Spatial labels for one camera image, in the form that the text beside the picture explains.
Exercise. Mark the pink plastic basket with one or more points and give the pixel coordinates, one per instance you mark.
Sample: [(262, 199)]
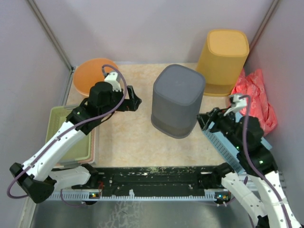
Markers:
[(94, 142)]

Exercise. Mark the grey mesh bin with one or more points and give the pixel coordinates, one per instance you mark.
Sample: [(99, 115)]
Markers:
[(176, 100)]

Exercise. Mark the blue plastic basket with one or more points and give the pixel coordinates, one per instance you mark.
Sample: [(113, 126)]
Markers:
[(224, 148)]

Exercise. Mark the red plastic bag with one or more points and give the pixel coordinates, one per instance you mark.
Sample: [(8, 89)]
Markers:
[(253, 85)]

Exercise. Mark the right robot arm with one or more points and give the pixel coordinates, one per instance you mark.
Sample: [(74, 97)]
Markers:
[(271, 208)]

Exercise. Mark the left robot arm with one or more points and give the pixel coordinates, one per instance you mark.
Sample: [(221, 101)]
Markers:
[(36, 175)]

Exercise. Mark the orange capybara bucket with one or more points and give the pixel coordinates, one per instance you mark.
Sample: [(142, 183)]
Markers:
[(89, 73)]

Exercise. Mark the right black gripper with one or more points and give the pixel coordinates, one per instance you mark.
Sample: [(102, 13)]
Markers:
[(214, 116)]

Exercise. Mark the yellow mesh bin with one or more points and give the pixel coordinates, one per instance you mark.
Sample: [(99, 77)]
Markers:
[(222, 59)]

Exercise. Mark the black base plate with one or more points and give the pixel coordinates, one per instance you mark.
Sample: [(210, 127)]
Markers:
[(156, 181)]

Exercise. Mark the green plastic basket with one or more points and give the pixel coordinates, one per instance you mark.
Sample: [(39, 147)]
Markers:
[(82, 149)]

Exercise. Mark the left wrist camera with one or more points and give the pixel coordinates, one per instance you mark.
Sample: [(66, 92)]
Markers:
[(114, 79)]

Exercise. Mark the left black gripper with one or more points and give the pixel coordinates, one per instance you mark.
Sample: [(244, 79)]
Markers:
[(130, 105)]

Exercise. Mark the aluminium rail frame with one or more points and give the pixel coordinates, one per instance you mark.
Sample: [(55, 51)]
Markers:
[(90, 209)]

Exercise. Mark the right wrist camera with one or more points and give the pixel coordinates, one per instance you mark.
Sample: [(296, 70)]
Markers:
[(237, 103)]

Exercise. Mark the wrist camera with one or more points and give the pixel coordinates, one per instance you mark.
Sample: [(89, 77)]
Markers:
[(114, 79), (237, 103)]

